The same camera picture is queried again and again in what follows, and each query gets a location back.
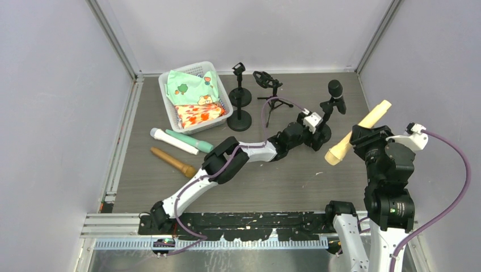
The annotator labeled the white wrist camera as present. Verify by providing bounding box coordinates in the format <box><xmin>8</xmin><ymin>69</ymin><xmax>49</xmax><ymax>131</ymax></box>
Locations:
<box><xmin>386</xmin><ymin>122</ymin><xmax>429</xmax><ymax>152</ymax></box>
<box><xmin>301</xmin><ymin>108</ymin><xmax>323</xmax><ymax>134</ymax></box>

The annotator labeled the black microphone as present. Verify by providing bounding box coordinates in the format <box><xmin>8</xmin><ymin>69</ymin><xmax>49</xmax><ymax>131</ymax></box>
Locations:
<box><xmin>328</xmin><ymin>79</ymin><xmax>347</xmax><ymax>114</ymax></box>

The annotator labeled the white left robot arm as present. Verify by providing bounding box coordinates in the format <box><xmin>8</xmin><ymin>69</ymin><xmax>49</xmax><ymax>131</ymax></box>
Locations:
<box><xmin>149</xmin><ymin>122</ymin><xmax>332</xmax><ymax>232</ymax></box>

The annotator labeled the orange patterned cloth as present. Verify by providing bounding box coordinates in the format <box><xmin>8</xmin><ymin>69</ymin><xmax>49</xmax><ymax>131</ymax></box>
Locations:
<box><xmin>175</xmin><ymin>103</ymin><xmax>225</xmax><ymax>129</ymax></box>

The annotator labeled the black round-base stand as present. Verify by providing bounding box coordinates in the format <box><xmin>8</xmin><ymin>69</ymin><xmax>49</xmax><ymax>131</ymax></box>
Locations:
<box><xmin>317</xmin><ymin>99</ymin><xmax>335</xmax><ymax>140</ymax></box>
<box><xmin>229</xmin><ymin>62</ymin><xmax>252</xmax><ymax>107</ymax></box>
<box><xmin>227</xmin><ymin>109</ymin><xmax>252</xmax><ymax>131</ymax></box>

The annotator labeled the black tripod shock-mount stand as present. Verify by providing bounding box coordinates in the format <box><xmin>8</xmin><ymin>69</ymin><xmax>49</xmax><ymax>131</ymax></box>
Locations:
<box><xmin>252</xmin><ymin>71</ymin><xmax>294</xmax><ymax>128</ymax></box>

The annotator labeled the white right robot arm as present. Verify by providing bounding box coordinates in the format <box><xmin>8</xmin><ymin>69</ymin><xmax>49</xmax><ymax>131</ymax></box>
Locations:
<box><xmin>325</xmin><ymin>125</ymin><xmax>415</xmax><ymax>271</ymax></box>

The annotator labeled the brown microphone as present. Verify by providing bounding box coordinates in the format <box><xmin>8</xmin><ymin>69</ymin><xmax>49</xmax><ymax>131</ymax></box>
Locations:
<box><xmin>150</xmin><ymin>147</ymin><xmax>197</xmax><ymax>179</ymax></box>

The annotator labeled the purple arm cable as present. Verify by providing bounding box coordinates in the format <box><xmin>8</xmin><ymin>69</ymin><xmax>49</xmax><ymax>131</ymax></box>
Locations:
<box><xmin>387</xmin><ymin>129</ymin><xmax>472</xmax><ymax>272</ymax></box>
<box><xmin>165</xmin><ymin>96</ymin><xmax>311</xmax><ymax>256</ymax></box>

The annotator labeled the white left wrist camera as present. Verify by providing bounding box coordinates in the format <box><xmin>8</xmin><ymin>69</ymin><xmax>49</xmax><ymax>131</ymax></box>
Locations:
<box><xmin>301</xmin><ymin>108</ymin><xmax>323</xmax><ymax>134</ymax></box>

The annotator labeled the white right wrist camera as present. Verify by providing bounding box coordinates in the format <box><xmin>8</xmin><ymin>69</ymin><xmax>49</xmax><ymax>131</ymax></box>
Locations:
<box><xmin>386</xmin><ymin>122</ymin><xmax>429</xmax><ymax>152</ymax></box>

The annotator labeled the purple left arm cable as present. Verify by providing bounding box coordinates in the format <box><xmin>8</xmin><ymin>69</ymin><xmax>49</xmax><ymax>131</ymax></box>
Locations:
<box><xmin>165</xmin><ymin>96</ymin><xmax>311</xmax><ymax>256</ymax></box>

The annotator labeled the white plastic basket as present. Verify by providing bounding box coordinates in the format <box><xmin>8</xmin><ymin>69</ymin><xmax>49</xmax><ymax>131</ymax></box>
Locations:
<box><xmin>158</xmin><ymin>61</ymin><xmax>234</xmax><ymax>135</ymax></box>

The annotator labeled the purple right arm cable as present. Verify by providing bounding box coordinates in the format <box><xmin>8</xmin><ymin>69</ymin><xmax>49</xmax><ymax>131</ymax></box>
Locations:
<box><xmin>387</xmin><ymin>129</ymin><xmax>472</xmax><ymax>272</ymax></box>

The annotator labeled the beige microphone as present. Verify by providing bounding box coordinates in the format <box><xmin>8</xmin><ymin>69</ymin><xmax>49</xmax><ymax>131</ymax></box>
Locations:
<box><xmin>324</xmin><ymin>100</ymin><xmax>393</xmax><ymax>167</ymax></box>

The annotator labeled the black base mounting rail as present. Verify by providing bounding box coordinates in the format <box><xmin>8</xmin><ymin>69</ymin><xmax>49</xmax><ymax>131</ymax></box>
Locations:
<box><xmin>138</xmin><ymin>210</ymin><xmax>336</xmax><ymax>241</ymax></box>

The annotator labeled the green cartoon print cloth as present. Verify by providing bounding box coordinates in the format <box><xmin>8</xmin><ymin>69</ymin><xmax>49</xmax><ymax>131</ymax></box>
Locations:
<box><xmin>166</xmin><ymin>70</ymin><xmax>220</xmax><ymax>105</ymax></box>

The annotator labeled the mint green microphone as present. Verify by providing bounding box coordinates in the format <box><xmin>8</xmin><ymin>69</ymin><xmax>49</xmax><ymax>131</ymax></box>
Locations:
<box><xmin>165</xmin><ymin>129</ymin><xmax>214</xmax><ymax>153</ymax></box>

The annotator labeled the white microphone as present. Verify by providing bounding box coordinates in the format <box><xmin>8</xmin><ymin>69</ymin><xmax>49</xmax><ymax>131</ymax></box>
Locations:
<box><xmin>150</xmin><ymin>127</ymin><xmax>200</xmax><ymax>155</ymax></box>

